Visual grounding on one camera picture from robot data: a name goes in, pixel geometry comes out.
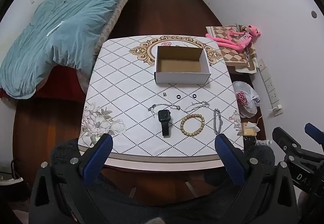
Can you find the black smartwatch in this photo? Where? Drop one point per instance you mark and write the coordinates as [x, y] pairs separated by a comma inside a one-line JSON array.
[[164, 118]]

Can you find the bed with checkered mattress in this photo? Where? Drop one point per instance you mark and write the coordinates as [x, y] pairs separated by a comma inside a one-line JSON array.
[[114, 16]]

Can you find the white plastic bag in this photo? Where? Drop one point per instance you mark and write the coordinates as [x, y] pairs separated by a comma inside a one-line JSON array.
[[244, 99]]

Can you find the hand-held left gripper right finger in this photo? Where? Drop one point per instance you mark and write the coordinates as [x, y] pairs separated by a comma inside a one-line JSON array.
[[226, 155]]

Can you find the yellow packet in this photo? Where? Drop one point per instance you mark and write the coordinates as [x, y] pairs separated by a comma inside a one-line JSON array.
[[249, 130]]

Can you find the light blue quilt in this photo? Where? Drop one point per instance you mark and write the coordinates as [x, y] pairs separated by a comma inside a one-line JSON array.
[[63, 31]]

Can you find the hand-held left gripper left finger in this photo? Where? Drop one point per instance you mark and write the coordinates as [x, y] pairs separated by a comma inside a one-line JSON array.
[[100, 155]]

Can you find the pink plush toy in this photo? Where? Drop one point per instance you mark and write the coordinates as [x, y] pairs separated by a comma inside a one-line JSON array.
[[238, 39]]

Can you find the dark fuzzy clothing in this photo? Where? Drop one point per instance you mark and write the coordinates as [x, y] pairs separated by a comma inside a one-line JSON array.
[[162, 203]]

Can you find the white power strip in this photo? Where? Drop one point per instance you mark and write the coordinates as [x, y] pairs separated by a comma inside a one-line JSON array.
[[268, 82]]

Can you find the round wall cap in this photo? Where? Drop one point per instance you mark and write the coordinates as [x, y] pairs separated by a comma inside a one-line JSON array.
[[313, 14]]

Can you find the red bed sheet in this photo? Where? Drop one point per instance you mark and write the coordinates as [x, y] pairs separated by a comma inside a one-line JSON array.
[[58, 80]]

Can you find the white cardboard box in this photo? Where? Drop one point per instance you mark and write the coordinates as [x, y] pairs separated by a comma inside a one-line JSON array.
[[181, 67]]

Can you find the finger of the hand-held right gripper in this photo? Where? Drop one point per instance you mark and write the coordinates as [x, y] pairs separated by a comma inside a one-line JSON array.
[[284, 139], [313, 130]]

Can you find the white charger plug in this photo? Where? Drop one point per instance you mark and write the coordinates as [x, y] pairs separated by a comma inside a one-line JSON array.
[[277, 110]]

